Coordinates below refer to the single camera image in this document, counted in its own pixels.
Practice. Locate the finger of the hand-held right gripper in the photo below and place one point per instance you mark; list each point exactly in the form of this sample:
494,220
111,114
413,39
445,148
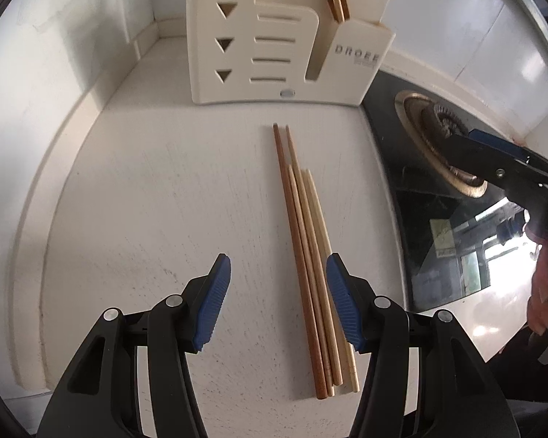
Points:
479,159
497,142

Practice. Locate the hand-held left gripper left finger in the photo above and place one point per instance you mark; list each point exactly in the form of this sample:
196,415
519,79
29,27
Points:
214,301

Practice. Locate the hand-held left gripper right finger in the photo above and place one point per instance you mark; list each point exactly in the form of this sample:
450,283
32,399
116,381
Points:
345,305

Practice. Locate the light bamboo chopstick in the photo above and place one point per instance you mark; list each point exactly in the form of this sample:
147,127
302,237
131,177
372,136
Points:
318,210
311,283
311,210

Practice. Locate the cream plastic utensil holder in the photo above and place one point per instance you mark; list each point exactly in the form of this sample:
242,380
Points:
219,77

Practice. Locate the person's right hand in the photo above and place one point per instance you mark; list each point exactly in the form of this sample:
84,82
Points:
545,283

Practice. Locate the round gas burner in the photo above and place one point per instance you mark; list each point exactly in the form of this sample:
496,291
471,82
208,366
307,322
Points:
429,127

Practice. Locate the black glass gas stove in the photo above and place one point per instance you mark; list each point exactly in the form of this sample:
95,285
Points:
392,169

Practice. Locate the dark clothing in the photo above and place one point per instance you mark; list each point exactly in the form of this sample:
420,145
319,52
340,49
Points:
520,374

